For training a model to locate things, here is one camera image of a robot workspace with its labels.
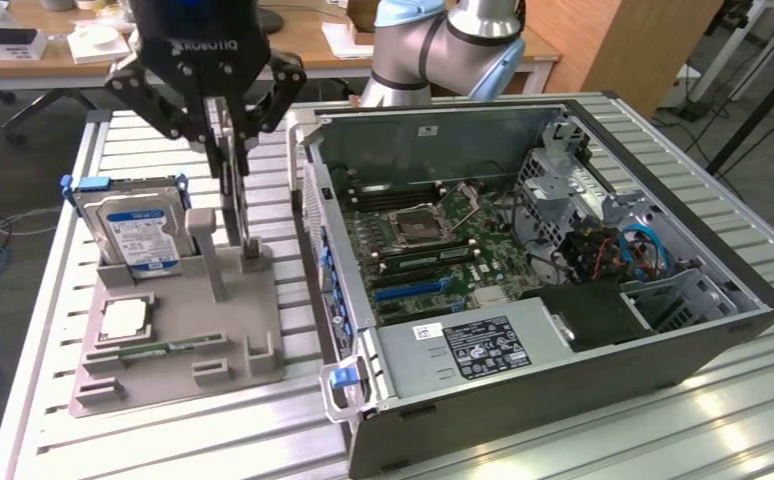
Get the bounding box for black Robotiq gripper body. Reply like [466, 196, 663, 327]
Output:
[126, 0, 276, 104]

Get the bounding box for wooden desk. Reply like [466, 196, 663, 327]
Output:
[256, 0, 563, 109]
[0, 0, 146, 94]

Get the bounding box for black round lamp base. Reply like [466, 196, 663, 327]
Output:
[256, 4, 286, 36]

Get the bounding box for stack of papers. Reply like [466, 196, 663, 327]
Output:
[322, 20, 377, 61]

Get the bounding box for brown cardboard box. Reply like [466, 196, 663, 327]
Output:
[345, 0, 381, 34]

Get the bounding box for black chair base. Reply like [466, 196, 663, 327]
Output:
[0, 88, 102, 147]

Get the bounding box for white box with black top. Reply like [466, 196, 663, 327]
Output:
[0, 27, 50, 62]

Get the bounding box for hard disk with blue caddy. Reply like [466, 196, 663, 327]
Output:
[58, 169, 200, 279]

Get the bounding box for black RAM slot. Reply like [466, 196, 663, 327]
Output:
[355, 195, 449, 212]
[353, 190, 447, 207]
[351, 185, 445, 202]
[350, 180, 443, 197]

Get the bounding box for metal socket cover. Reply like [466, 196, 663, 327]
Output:
[434, 178, 490, 236]

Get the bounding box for CPU socket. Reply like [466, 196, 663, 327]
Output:
[385, 205, 461, 250]

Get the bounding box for blue card retainer clips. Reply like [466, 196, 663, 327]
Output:
[318, 248, 351, 351]

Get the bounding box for long black expansion slot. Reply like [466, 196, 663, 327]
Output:
[367, 272, 447, 292]

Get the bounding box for silver CPU chip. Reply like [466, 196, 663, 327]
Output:
[98, 298, 154, 341]

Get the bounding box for blue expansion slot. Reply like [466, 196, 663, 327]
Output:
[373, 281, 450, 302]

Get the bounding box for perforated metal disk bay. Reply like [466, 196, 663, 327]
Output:
[514, 118, 622, 254]

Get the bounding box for grey parts rack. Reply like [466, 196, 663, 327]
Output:
[68, 207, 288, 420]

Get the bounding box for silver chipset heatsink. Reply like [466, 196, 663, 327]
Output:
[471, 286, 514, 307]

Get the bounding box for wooden cabinet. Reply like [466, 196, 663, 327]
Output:
[543, 0, 727, 120]

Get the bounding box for grey power supply unit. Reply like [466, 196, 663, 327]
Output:
[371, 298, 574, 402]

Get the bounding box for black power adapter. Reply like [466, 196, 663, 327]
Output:
[677, 101, 714, 124]

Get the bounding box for black plastic shroud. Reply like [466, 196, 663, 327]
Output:
[538, 280, 659, 354]

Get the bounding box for black slanted pole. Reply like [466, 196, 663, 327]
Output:
[705, 49, 774, 175]

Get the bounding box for black open PC case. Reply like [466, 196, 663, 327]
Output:
[284, 95, 774, 479]

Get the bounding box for white floor cable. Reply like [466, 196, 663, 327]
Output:
[0, 207, 62, 236]

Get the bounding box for wire locking lever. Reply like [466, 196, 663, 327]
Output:
[457, 197, 491, 229]

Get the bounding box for black wire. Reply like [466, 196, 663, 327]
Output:
[497, 187, 579, 287]

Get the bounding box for red wire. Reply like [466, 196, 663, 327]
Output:
[593, 238, 619, 281]

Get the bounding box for blue SATA wire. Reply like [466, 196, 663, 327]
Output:
[617, 223, 674, 284]

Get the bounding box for white table frame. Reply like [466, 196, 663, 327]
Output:
[690, 27, 774, 140]

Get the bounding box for grey metal disk bracket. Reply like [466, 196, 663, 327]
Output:
[617, 267, 746, 335]

